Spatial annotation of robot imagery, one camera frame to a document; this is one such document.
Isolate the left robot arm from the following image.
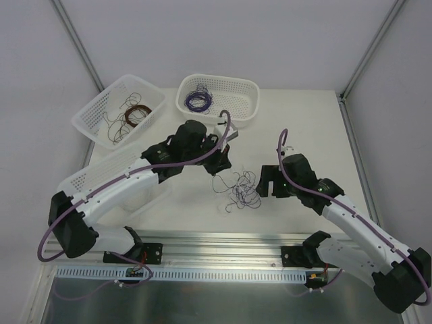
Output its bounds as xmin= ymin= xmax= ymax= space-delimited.
xmin=48 ymin=120 xmax=238 ymax=263

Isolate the white basket with purple wires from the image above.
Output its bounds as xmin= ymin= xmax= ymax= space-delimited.
xmin=175 ymin=74 xmax=260 ymax=128

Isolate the white basket with brown wires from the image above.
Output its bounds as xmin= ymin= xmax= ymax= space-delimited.
xmin=72 ymin=74 xmax=167 ymax=151

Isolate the wire bundle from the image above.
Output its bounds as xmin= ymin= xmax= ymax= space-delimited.
xmin=211 ymin=165 xmax=263 ymax=214

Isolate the white basket near left arm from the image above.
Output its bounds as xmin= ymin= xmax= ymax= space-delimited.
xmin=57 ymin=141 xmax=172 ymax=226

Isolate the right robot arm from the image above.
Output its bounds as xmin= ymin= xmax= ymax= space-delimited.
xmin=256 ymin=154 xmax=431 ymax=313

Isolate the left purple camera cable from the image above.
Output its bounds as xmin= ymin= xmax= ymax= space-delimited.
xmin=36 ymin=110 xmax=232 ymax=263

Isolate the aluminium mounting rail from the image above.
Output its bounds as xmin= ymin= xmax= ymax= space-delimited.
xmin=37 ymin=225 xmax=309 ymax=269

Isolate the aluminium frame post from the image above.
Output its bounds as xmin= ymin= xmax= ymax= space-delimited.
xmin=340 ymin=0 xmax=408 ymax=103
xmin=49 ymin=0 xmax=105 ymax=92

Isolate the purple wire coil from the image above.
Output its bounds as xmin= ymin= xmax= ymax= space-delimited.
xmin=184 ymin=82 xmax=215 ymax=115

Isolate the right aluminium frame post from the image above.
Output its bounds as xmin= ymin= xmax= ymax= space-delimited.
xmin=340 ymin=0 xmax=408 ymax=103

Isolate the left aluminium frame post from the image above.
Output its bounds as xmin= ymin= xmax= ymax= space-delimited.
xmin=49 ymin=0 xmax=105 ymax=92

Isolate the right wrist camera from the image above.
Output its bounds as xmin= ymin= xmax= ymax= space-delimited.
xmin=279 ymin=146 xmax=296 ymax=156

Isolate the brown wire coil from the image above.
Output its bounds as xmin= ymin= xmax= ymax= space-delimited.
xmin=102 ymin=92 xmax=153 ymax=146

